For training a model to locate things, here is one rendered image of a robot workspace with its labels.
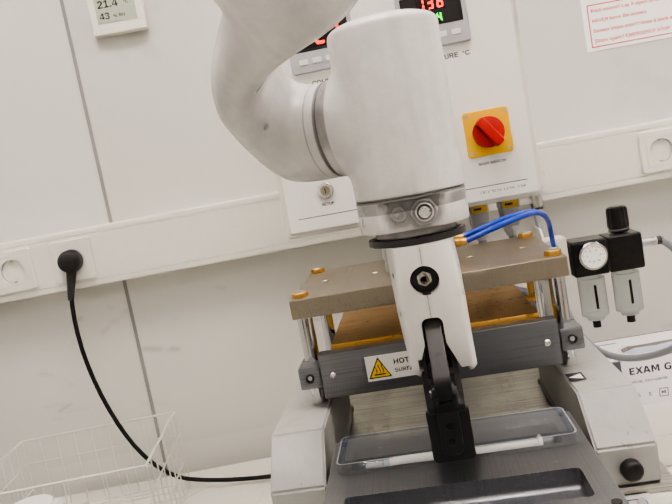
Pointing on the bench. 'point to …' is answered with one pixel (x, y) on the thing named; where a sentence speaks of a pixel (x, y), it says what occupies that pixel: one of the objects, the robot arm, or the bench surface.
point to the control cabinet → (472, 149)
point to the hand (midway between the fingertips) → (448, 422)
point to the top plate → (477, 265)
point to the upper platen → (349, 326)
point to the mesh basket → (111, 471)
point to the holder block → (486, 480)
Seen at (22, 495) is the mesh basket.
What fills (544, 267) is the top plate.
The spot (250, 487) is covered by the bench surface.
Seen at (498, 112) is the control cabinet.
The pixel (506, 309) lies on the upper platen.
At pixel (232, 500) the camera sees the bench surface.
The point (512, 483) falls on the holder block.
